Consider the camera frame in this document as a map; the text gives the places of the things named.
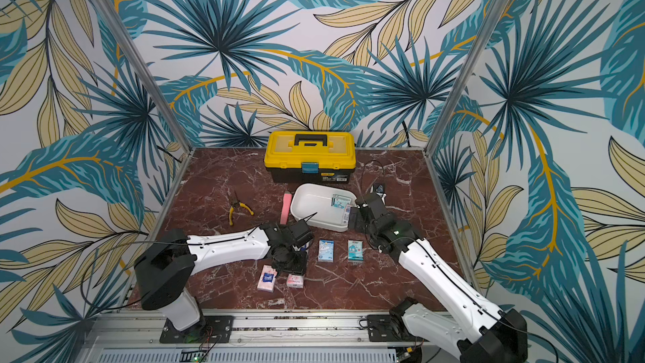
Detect pink tempo tissue pack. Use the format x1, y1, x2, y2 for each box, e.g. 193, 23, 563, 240
287, 274, 304, 289
257, 265, 278, 292

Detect teal cartoon tissue pack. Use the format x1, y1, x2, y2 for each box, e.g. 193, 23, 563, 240
347, 240, 364, 262

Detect blue white tissue pack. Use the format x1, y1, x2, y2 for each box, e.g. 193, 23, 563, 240
317, 240, 334, 262

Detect white plastic storage box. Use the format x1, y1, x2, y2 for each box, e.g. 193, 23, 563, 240
291, 183, 357, 232

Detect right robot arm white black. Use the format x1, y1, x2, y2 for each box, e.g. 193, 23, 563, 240
349, 193, 528, 362

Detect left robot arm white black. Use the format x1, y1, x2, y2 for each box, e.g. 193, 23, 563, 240
134, 219, 314, 336

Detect pink utility knife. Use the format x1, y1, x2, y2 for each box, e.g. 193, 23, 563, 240
280, 192, 292, 225

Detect teal green tissue pack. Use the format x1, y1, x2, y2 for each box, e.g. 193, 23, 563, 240
331, 194, 353, 210

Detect yellow black toolbox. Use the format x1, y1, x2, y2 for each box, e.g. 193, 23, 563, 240
264, 131, 356, 184

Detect yellow handled pliers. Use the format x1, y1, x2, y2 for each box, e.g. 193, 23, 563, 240
228, 190, 255, 227

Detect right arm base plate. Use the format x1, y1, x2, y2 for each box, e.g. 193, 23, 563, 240
359, 314, 425, 343

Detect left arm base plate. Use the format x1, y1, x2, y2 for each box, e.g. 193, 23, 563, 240
160, 315, 234, 344

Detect aluminium front rail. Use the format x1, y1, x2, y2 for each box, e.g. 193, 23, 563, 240
76, 307, 469, 362

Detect right aluminium frame post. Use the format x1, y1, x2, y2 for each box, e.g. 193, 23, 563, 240
424, 0, 509, 160

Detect aluminium frame post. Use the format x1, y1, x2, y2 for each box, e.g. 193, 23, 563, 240
91, 0, 193, 154
424, 0, 509, 160

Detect left aluminium frame post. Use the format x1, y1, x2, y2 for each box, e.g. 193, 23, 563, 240
91, 0, 193, 154

